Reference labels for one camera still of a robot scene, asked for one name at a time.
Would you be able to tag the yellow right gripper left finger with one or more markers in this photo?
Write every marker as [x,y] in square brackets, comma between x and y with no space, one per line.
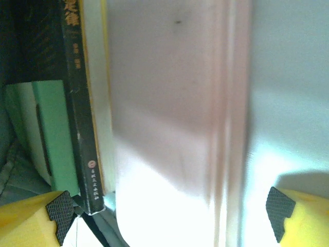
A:
[28,221]

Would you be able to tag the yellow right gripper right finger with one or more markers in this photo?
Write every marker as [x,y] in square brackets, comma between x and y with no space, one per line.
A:
[306,218]

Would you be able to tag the pale green box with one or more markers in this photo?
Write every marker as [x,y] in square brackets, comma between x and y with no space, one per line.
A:
[59,133]

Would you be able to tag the black book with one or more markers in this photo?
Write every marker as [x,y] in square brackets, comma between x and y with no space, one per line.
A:
[84,128]

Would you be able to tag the pink pencil case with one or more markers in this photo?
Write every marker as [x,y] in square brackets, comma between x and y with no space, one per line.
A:
[174,115]

